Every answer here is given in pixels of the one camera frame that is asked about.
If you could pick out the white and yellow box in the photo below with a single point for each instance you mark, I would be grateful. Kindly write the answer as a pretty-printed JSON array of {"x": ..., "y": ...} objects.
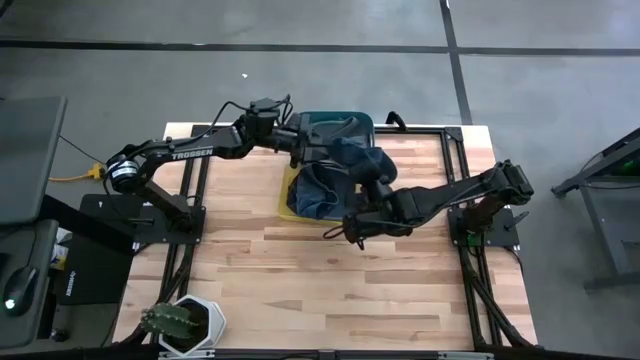
[{"x": 60, "y": 250}]

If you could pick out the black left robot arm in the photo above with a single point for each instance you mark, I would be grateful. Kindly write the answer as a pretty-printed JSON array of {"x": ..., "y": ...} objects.
[{"x": 190, "y": 152}]

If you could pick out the yellow power plug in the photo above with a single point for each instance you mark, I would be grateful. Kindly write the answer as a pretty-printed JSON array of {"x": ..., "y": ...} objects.
[{"x": 96, "y": 172}]

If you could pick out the yellow translucent plastic tray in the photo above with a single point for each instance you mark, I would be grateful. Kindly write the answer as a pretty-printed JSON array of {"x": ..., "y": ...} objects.
[{"x": 283, "y": 205}]

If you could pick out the green cactus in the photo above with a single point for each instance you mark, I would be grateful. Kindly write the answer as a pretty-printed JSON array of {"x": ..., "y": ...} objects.
[{"x": 167, "y": 320}]

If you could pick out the black aluminium table frame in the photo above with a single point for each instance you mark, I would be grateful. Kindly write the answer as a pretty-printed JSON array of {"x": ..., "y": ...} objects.
[{"x": 430, "y": 131}]

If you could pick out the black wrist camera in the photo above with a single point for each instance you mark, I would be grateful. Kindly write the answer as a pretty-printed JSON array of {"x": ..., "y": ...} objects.
[
  {"x": 372, "y": 226},
  {"x": 263, "y": 114}
]

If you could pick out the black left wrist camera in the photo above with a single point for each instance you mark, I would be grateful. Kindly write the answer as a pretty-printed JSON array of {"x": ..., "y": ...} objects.
[{"x": 263, "y": 114}]

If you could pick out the teal plastic bin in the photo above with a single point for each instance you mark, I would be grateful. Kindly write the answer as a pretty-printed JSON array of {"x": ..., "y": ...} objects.
[{"x": 340, "y": 114}]

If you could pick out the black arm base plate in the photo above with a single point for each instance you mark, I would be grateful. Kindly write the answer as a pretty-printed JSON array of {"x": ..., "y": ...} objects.
[
  {"x": 505, "y": 237},
  {"x": 145, "y": 235}
]

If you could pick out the black computer mouse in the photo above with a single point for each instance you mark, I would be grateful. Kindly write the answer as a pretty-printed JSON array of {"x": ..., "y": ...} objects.
[{"x": 19, "y": 290}]

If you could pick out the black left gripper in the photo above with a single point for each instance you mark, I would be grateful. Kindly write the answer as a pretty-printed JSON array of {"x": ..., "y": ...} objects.
[{"x": 302, "y": 140}]

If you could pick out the blue denim baseball cap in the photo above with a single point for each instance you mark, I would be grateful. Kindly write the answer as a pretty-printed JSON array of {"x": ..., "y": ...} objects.
[
  {"x": 352, "y": 129},
  {"x": 387, "y": 162},
  {"x": 320, "y": 195}
]

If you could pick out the grey side desk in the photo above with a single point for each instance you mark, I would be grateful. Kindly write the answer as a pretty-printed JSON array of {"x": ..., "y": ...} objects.
[{"x": 25, "y": 240}]

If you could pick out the black box with green light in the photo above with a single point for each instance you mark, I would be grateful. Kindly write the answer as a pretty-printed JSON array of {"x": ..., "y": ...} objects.
[{"x": 629, "y": 167}]

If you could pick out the grey flat monitor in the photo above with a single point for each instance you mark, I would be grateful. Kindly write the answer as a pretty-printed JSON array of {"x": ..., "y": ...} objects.
[{"x": 30, "y": 160}]

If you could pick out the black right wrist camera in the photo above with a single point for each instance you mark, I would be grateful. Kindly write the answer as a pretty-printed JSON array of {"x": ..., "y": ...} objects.
[{"x": 372, "y": 226}]

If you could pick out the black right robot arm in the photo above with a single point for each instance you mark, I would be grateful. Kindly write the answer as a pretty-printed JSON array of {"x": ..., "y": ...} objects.
[{"x": 450, "y": 195}]

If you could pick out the grey metal stand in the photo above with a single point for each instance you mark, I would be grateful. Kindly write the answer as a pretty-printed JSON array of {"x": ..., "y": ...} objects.
[{"x": 602, "y": 235}]

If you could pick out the silver aluminium rail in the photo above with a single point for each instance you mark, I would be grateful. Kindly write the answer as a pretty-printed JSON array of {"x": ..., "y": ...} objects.
[{"x": 450, "y": 356}]

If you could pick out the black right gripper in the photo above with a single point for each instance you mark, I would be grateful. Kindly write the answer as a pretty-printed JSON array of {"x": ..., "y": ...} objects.
[{"x": 382, "y": 197}]

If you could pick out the white hexagonal plant pot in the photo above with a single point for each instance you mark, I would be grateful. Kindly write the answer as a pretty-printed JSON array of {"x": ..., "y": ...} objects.
[{"x": 215, "y": 325}]

